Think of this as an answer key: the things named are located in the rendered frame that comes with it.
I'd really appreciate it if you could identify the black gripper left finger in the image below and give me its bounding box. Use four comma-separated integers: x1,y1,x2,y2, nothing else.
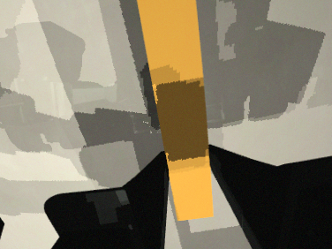
43,151,170,249

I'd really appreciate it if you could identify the orange bar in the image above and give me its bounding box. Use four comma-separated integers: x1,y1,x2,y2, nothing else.
137,0,214,221

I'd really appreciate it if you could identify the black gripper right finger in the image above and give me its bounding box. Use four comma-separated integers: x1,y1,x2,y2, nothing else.
208,145,332,249

